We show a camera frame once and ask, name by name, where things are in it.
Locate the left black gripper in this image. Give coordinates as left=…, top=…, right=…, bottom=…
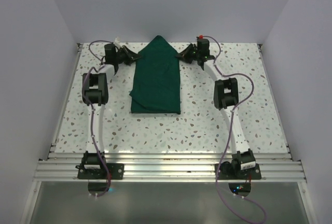
left=115, top=45, right=141, bottom=65

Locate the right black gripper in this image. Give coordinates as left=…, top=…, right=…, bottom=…
left=175, top=44, right=200, bottom=64

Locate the green surgical cloth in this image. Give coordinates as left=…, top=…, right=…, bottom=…
left=130, top=35, right=181, bottom=114

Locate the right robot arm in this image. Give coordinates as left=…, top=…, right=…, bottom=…
left=176, top=39, right=256, bottom=179

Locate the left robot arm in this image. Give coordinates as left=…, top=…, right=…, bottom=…
left=79, top=41, right=141, bottom=179

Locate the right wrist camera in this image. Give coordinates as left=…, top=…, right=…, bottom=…
left=195, top=35, right=215, bottom=69

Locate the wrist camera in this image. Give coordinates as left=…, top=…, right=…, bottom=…
left=102, top=37, right=122, bottom=65
left=195, top=35, right=215, bottom=69

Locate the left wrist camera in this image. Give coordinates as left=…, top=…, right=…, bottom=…
left=102, top=37, right=122, bottom=65

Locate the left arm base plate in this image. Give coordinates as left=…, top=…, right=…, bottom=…
left=75, top=163, right=125, bottom=180

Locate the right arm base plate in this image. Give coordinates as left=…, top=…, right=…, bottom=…
left=215, top=162, right=262, bottom=180

